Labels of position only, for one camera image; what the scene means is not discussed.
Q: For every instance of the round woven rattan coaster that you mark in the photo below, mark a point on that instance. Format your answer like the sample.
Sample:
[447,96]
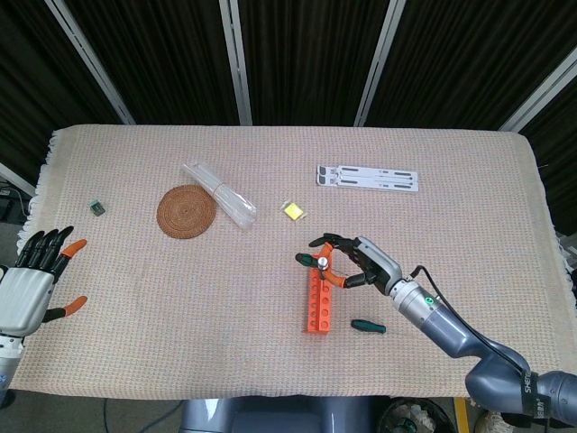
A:
[180,214]

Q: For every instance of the small yellow packet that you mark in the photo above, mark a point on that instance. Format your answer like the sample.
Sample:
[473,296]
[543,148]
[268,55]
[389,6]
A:
[293,211]

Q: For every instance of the orange screwdriver holder rack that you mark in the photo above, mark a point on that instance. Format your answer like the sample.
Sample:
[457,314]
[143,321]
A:
[320,311]

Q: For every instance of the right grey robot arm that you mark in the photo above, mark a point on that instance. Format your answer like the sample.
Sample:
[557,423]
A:
[451,329]

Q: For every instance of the small green box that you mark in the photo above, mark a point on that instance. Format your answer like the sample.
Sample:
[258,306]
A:
[97,207]

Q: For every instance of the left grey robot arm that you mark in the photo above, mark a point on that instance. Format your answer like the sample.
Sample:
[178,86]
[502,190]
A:
[8,361]

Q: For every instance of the black trash bin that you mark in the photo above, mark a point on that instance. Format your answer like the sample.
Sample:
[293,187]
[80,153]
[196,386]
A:
[414,417]

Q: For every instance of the slim green black screwdriver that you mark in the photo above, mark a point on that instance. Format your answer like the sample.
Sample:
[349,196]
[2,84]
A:
[304,259]

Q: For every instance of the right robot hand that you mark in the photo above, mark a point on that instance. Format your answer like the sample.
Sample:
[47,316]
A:
[378,261]

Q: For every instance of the white rag bundle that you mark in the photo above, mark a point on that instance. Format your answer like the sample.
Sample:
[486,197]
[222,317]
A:
[493,421]

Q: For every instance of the white partition frame post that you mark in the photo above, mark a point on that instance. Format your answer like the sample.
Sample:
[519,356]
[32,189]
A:
[378,63]
[236,63]
[541,100]
[91,63]
[15,178]

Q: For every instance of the white folding laptop stand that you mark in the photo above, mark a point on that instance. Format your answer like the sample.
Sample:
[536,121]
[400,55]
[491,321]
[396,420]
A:
[369,178]

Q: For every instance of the grey robot torso base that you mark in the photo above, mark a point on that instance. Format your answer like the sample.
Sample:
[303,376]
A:
[270,417]

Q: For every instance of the bundle of clear plastic tubes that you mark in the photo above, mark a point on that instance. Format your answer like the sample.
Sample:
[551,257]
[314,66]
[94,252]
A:
[225,198]

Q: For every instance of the beige woven tablecloth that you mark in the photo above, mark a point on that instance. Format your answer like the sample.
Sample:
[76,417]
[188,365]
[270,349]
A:
[180,315]

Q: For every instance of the thick teal black screwdriver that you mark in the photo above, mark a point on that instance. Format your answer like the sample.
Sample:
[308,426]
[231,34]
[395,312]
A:
[367,326]

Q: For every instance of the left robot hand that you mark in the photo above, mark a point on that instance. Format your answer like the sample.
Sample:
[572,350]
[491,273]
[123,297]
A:
[22,300]

